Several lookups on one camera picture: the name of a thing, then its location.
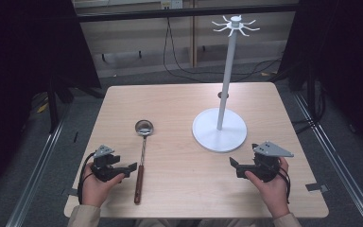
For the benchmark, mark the metal floor rail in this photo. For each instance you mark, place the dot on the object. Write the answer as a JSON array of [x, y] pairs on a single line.
[[34, 176], [337, 157]]

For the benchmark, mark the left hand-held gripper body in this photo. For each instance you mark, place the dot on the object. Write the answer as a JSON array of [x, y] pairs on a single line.
[[104, 167]]

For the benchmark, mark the black curtain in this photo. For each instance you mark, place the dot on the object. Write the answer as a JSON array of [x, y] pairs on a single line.
[[22, 63], [343, 63]]

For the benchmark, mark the person's left hand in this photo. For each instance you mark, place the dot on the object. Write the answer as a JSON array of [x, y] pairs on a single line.
[[96, 190]]

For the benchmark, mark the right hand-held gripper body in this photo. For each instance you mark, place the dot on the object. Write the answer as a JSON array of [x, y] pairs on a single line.
[[266, 164]]

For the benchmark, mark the white power strip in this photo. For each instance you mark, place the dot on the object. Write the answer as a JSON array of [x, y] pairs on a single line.
[[171, 3]]

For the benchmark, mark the grey tape piece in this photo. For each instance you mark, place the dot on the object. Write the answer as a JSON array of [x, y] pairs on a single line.
[[69, 191], [316, 187]]

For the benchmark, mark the white hook rack stand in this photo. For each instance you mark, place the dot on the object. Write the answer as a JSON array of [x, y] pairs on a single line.
[[216, 134]]

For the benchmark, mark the black metal stand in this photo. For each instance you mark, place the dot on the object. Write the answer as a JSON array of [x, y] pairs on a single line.
[[53, 107]]

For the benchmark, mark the person's right hand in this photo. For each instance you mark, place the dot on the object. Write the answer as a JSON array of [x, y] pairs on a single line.
[[272, 192]]

